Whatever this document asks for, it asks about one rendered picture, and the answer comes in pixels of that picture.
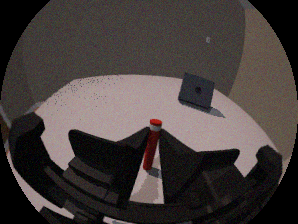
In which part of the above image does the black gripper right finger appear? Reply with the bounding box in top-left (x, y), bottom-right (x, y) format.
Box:
top-left (158, 129), bottom-right (239, 204)

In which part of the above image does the dark grey flat panel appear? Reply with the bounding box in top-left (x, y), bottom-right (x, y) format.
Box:
top-left (178, 72), bottom-right (214, 109)

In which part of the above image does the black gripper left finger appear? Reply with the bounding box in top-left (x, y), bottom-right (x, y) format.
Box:
top-left (68, 127), bottom-right (149, 200)

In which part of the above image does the red peg with white band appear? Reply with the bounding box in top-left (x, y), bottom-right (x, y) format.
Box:
top-left (144, 119), bottom-right (162, 171)

